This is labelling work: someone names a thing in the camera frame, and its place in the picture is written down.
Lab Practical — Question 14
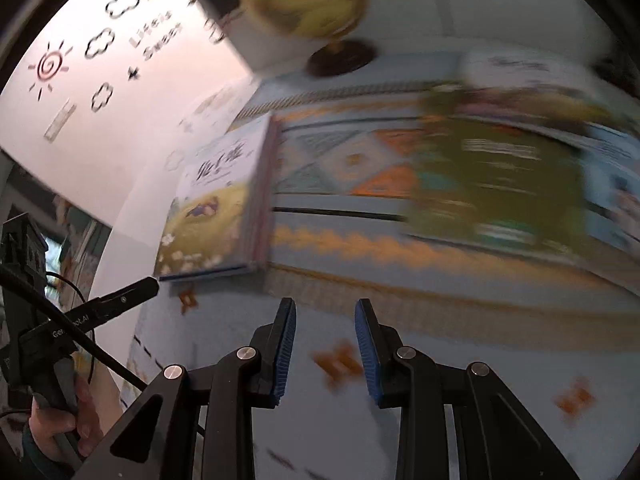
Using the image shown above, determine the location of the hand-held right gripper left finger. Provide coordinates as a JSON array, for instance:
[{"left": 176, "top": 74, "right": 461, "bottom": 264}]
[{"left": 75, "top": 297, "right": 297, "bottom": 480}]

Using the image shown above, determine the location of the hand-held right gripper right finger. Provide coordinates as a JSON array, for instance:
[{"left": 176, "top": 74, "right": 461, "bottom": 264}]
[{"left": 354, "top": 298, "right": 581, "bottom": 480}]

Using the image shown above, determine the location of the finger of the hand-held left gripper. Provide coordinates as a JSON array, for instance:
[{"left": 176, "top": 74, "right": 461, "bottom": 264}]
[{"left": 79, "top": 276, "right": 161, "bottom": 324}]

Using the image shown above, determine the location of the meadow cover picture book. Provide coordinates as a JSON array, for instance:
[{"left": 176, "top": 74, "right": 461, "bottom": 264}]
[{"left": 159, "top": 115, "right": 282, "bottom": 282}]

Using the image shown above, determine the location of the olive green book red bug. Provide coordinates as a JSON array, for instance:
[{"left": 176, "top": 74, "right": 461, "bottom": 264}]
[{"left": 405, "top": 112, "right": 591, "bottom": 261}]

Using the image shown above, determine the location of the person's left hand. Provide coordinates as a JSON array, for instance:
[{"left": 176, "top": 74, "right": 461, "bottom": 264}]
[{"left": 29, "top": 376, "right": 104, "bottom": 464}]

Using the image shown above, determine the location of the patterned blue orange mat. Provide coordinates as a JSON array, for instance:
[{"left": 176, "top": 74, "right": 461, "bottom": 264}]
[{"left": 125, "top": 75, "right": 640, "bottom": 480}]

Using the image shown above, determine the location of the beige desk globe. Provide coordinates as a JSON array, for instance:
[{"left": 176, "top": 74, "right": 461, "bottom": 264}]
[{"left": 240, "top": 0, "right": 378, "bottom": 78}]

